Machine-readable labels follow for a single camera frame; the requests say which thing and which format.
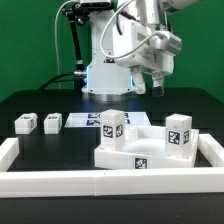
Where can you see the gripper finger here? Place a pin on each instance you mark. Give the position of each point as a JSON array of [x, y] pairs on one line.
[[138, 80], [158, 85]]

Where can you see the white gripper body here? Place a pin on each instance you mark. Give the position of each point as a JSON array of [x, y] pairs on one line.
[[131, 47]]

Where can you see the white square table top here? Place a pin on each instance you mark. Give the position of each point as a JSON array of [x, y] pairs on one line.
[[146, 152]]

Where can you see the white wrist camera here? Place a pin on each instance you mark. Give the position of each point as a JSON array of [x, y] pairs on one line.
[[166, 41]]

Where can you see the white U-shaped fence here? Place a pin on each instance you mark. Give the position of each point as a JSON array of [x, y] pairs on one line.
[[102, 183]]

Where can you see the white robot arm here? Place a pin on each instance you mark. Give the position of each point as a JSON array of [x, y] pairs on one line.
[[106, 80]]

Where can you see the white marker sheet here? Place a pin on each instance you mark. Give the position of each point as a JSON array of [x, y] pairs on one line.
[[80, 120]]

